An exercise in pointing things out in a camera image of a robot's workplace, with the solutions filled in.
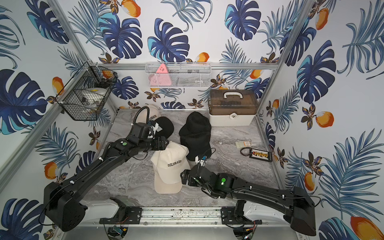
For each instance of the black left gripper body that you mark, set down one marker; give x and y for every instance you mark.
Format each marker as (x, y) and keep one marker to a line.
(161, 143)

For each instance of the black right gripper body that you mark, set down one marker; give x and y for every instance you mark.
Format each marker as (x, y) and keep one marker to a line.
(191, 182)

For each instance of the cream colorado cap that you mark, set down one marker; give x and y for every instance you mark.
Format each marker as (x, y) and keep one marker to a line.
(151, 114)
(166, 187)
(169, 164)

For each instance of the black cap with white label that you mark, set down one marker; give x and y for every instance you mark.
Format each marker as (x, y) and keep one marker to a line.
(167, 125)

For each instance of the cream Colorado cap back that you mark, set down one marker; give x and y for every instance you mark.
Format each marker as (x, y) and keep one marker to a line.
(151, 114)

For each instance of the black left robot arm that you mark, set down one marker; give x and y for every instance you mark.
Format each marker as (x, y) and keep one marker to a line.
(62, 201)

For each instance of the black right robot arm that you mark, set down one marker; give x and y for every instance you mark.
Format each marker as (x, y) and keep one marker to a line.
(296, 205)

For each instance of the black cap right rear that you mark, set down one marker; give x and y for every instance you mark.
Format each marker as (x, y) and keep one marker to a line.
(196, 136)

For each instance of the black board with connectors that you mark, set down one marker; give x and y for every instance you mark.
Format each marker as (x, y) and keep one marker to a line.
(256, 154)

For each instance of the pink triangle card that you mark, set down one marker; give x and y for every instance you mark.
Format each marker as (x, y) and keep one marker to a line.
(161, 78)

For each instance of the brown lid storage box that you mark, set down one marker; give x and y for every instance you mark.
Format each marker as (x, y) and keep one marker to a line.
(232, 108)

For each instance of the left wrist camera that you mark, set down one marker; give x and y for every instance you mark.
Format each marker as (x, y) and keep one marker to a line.
(156, 128)

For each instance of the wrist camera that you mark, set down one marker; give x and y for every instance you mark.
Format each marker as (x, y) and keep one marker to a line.
(201, 161)
(156, 128)

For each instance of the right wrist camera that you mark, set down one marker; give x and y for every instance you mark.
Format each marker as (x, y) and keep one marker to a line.
(201, 161)

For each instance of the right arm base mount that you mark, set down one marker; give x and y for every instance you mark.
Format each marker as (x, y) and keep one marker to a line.
(240, 214)

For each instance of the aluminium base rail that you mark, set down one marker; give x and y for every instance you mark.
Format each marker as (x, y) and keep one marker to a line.
(204, 216)

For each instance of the clear wall shelf basket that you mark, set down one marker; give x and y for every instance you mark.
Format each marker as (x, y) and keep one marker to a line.
(184, 75)

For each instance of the black wire basket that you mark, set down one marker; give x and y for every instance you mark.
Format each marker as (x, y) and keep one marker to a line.
(90, 90)

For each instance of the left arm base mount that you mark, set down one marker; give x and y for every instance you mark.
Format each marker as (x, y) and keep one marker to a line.
(125, 215)

